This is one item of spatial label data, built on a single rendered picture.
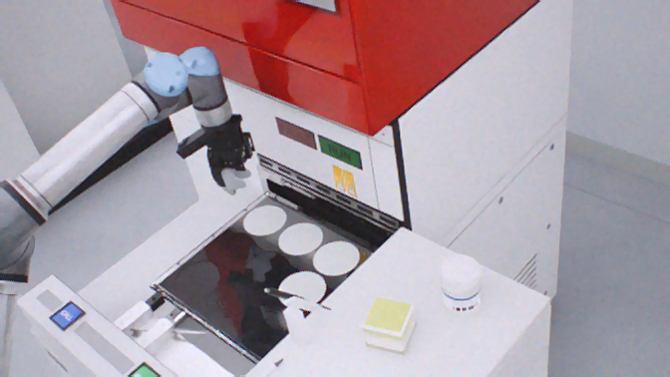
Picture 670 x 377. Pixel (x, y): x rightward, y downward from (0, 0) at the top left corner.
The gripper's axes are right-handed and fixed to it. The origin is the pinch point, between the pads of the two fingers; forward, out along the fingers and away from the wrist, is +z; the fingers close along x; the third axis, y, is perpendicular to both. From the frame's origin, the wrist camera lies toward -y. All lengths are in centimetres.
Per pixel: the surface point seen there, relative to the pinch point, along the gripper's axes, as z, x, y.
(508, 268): 53, 30, 60
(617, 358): 100, 38, 93
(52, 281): 3.6, -27.7, -32.7
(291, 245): 9.7, -7.1, 14.8
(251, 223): 9.5, -1.0, 3.3
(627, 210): 100, 107, 99
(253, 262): 9.7, -12.8, 7.6
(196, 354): 11.7, -36.6, 2.7
